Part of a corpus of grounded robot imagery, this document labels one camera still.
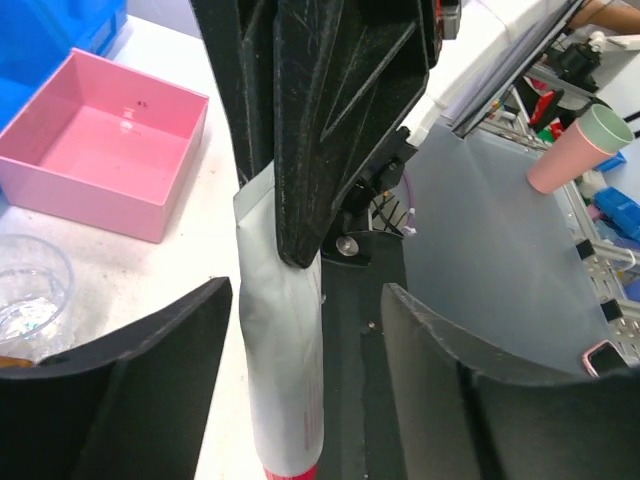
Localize pink plastic box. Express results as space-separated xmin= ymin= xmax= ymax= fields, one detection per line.
xmin=1 ymin=49 xmax=209 ymax=243

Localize blue compartment bin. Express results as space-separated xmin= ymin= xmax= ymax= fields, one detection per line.
xmin=1 ymin=0 xmax=127 ymax=126

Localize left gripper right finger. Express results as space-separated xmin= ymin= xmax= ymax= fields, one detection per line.
xmin=381 ymin=284 xmax=639 ymax=479

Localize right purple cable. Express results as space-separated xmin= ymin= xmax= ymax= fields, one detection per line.
xmin=403 ymin=174 xmax=421 ymax=237

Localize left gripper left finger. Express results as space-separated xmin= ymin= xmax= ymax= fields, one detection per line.
xmin=1 ymin=277 xmax=233 ymax=479

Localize pink and green cup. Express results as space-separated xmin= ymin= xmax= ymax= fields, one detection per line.
xmin=527 ymin=104 xmax=635 ymax=194

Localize pink smartphone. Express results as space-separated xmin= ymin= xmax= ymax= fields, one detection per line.
xmin=582 ymin=340 xmax=629 ymax=377

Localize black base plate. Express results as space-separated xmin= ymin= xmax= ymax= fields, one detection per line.
xmin=317 ymin=232 xmax=406 ymax=480

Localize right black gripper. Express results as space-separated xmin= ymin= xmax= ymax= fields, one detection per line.
xmin=190 ymin=0 xmax=463 ymax=268

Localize white red-capped toothpaste tube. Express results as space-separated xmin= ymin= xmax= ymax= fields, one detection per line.
xmin=234 ymin=166 xmax=324 ymax=479

